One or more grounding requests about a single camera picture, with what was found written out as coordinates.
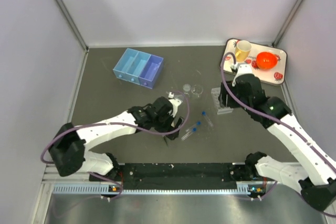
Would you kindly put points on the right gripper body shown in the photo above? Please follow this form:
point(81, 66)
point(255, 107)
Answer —
point(232, 86)

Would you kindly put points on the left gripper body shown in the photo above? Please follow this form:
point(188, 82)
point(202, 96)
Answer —
point(169, 117)

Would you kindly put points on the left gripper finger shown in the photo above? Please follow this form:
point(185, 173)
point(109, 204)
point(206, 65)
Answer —
point(173, 136)
point(176, 124)

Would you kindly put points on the clear test tube rack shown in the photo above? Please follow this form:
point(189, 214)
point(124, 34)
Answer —
point(215, 92)

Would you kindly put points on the blue-capped test tube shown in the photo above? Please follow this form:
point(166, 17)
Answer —
point(188, 134)
point(193, 127)
point(207, 119)

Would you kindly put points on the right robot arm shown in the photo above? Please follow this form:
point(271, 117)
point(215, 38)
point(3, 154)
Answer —
point(314, 177)

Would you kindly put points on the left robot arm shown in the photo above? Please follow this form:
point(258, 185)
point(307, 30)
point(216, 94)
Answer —
point(72, 150)

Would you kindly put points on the bag of cotton balls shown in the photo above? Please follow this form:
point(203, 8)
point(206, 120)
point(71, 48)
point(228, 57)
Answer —
point(166, 141)

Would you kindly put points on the clear glass beaker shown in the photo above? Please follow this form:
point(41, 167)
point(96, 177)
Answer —
point(196, 91)

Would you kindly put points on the strawberry pattern tray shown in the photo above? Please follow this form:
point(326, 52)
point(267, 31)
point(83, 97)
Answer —
point(274, 76)

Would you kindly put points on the orange bowl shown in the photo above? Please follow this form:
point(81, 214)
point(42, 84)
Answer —
point(266, 60)

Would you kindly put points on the yellow mug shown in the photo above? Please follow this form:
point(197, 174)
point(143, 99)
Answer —
point(242, 50)

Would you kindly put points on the blue three-drawer organizer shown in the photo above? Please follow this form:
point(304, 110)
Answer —
point(139, 68)

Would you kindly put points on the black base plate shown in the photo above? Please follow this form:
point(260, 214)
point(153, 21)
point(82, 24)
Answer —
point(184, 176)

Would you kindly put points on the white cable duct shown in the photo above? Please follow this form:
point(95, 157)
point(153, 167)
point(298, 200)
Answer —
point(105, 189)

